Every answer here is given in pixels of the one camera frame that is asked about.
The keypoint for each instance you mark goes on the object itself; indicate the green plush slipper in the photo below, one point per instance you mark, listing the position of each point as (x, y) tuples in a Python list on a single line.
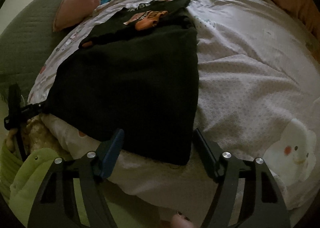
[(21, 180)]

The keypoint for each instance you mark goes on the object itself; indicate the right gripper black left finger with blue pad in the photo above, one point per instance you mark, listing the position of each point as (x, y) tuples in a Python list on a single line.
[(55, 202)]

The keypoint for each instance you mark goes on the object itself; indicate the operator thumb at bottom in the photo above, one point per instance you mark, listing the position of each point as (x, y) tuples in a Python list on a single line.
[(178, 220)]

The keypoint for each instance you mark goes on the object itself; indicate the black garment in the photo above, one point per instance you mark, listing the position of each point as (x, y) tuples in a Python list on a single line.
[(144, 82)]

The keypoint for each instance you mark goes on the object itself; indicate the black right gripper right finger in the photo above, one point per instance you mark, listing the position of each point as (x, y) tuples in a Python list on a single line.
[(247, 194)]

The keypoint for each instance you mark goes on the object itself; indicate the orange black sock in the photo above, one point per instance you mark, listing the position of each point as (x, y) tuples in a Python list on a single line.
[(146, 20)]

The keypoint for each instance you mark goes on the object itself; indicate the white strawberry print bedsheet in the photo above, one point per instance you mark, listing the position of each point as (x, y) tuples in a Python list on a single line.
[(259, 87)]

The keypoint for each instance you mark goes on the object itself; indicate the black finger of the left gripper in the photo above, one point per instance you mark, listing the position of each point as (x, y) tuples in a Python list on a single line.
[(18, 116)]

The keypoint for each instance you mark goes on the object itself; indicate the grey quilted headboard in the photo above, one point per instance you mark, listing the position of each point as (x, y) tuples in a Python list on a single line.
[(26, 44)]

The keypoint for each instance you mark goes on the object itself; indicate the pink pillow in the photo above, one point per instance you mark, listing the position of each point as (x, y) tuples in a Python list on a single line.
[(72, 12)]

